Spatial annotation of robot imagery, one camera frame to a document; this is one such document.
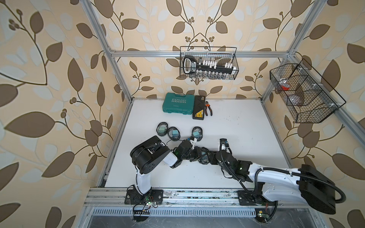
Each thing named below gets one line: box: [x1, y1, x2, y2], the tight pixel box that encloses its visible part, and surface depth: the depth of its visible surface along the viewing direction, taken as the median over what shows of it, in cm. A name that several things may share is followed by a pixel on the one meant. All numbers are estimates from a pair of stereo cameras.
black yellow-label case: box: [192, 95, 206, 121], surface depth 114 cm
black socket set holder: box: [182, 55, 238, 75], surface depth 84 cm
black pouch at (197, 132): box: [191, 125, 203, 142], surface depth 99 cm
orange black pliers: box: [204, 101, 213, 117], surface depth 117 cm
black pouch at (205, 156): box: [197, 146, 211, 165], surface depth 86 cm
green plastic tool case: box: [162, 92, 195, 115], surface depth 114 cm
